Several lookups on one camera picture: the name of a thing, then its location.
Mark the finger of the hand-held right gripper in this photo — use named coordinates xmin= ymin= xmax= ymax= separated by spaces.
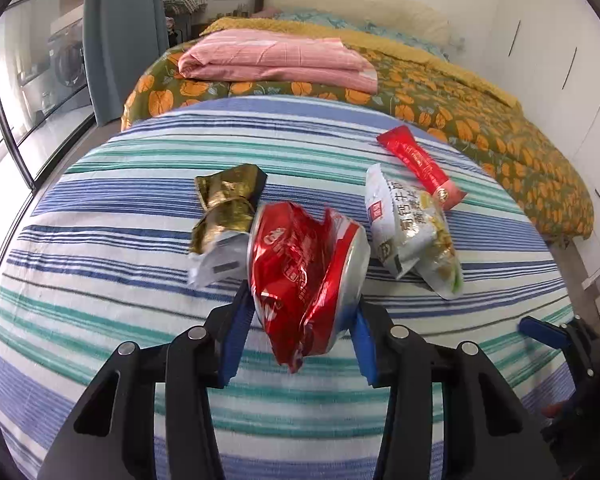
xmin=518 ymin=316 xmax=572 ymax=352

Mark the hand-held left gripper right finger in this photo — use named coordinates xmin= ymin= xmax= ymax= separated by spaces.
xmin=350 ymin=297 xmax=551 ymax=480

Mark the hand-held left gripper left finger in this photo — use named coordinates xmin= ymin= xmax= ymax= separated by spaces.
xmin=37 ymin=280 xmax=255 ymax=480

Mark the crushed red drink can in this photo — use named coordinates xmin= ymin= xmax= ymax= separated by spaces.
xmin=247 ymin=201 xmax=372 ymax=373

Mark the white green snack packet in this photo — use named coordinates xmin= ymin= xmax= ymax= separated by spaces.
xmin=364 ymin=162 xmax=465 ymax=301

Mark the gold foil wrapper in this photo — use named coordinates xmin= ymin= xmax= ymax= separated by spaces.
xmin=187 ymin=164 xmax=268 ymax=288

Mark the blue green striped cloth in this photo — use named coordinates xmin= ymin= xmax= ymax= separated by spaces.
xmin=0 ymin=95 xmax=576 ymax=480

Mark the green orange patterned bedspread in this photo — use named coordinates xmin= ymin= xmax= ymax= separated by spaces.
xmin=121 ymin=42 xmax=595 ymax=241

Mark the red stick packet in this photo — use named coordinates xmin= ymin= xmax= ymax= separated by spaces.
xmin=376 ymin=126 xmax=468 ymax=211

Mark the white wardrobe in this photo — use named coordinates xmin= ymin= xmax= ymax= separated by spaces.
xmin=490 ymin=0 xmax=600 ymax=311

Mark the pink folded blanket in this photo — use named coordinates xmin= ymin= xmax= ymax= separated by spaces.
xmin=177 ymin=29 xmax=379 ymax=93

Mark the glass sliding door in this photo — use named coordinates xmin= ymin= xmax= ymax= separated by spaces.
xmin=0 ymin=0 xmax=98 ymax=191

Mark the teal curtain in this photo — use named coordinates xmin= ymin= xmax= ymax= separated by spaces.
xmin=82 ymin=0 xmax=176 ymax=126

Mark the washing machine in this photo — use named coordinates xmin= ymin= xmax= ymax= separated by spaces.
xmin=47 ymin=22 xmax=88 ymax=93

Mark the teal patterned bed sheet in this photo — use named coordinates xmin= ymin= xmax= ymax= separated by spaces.
xmin=275 ymin=7 xmax=451 ymax=61

